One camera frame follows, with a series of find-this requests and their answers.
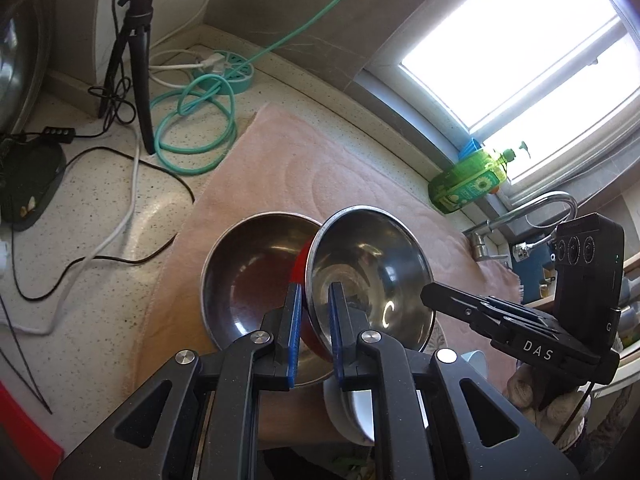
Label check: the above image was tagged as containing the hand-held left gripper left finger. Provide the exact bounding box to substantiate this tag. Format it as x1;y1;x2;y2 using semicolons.
52;284;303;480

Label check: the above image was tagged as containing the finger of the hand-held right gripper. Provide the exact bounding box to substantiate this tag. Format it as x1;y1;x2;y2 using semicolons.
420;282;556;347

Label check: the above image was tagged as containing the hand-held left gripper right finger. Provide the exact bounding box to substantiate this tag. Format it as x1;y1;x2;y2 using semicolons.
327;282;581;480

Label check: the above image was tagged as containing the plain steel bowl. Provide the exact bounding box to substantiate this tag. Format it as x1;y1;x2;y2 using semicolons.
201;211;323;353

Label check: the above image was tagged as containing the pink floral white plate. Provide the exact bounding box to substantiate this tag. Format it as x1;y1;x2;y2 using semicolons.
322;321;447;446

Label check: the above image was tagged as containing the red-sided steel bowl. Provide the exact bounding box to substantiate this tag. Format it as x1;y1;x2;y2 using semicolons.
290;205;437;388

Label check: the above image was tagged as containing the person's right forearm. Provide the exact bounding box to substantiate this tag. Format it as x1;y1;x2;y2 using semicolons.
560;385;640;480

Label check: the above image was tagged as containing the person's right hand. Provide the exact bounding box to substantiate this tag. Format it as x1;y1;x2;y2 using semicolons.
505;362;593;451

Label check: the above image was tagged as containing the light blue cup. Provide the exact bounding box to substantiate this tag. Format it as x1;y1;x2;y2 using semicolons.
459;349;490;378

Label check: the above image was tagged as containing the blue container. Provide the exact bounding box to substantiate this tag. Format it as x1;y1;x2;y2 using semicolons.
512;255;557;303

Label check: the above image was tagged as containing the steel faucet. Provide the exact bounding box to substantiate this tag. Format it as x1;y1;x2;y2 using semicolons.
462;191;578;263

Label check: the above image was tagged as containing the flexible faucet sprayer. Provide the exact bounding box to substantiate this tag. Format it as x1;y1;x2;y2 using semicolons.
509;230;558;262

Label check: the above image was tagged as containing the green dish soap bottle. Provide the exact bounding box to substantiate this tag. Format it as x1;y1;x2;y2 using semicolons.
427;141;530;215

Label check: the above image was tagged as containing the pink mat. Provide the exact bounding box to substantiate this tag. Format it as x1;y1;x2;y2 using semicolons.
122;101;523;453

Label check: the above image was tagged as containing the window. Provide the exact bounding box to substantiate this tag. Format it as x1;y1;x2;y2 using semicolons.
352;0;640;211

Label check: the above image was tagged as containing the teal round power strip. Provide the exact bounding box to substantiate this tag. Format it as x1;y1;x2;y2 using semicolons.
191;50;256;95

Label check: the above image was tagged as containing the red board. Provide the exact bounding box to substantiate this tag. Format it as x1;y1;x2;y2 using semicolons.
0;380;66;480

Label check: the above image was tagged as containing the black tripod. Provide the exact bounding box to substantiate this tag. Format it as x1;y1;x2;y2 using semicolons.
97;0;157;156

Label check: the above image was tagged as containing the dark tray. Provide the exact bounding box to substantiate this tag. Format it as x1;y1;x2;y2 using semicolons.
0;137;68;232

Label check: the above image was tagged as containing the large metal pot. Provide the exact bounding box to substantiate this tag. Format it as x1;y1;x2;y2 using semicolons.
0;10;56;136

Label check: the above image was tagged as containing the white cable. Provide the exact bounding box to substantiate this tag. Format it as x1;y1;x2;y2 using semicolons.
0;50;221;336

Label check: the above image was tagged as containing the teal green cable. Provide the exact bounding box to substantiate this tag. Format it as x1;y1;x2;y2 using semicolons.
154;0;383;177

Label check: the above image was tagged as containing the tangled thin black cable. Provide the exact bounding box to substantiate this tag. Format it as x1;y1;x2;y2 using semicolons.
87;77;137;126

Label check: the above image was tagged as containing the black inline cable controller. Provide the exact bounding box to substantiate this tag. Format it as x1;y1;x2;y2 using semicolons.
42;126;77;145

